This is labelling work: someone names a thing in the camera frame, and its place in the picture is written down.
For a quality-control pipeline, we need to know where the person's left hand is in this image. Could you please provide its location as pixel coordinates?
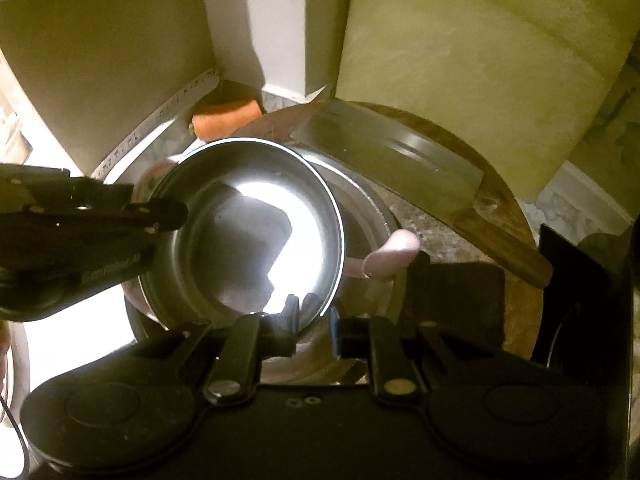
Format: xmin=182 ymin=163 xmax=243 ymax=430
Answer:
xmin=0 ymin=320 xmax=11 ymax=389

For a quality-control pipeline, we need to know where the cleaver with wooden handle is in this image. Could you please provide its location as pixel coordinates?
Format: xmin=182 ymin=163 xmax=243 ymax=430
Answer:
xmin=291 ymin=100 xmax=552 ymax=288

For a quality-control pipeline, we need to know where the pink steel-lined handled bowl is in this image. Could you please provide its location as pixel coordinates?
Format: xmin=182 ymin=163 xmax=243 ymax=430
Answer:
xmin=122 ymin=138 xmax=420 ymax=334

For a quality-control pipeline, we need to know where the pale green cutting board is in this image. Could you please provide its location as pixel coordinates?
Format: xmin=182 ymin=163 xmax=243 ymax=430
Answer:
xmin=336 ymin=0 xmax=639 ymax=198

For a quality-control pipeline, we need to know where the round wooden chopping board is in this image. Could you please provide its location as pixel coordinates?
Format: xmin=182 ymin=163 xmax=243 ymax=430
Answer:
xmin=232 ymin=102 xmax=542 ymax=359

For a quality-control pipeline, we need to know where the orange carrot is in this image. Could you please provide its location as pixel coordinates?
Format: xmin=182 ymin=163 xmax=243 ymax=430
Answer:
xmin=191 ymin=100 xmax=262 ymax=142

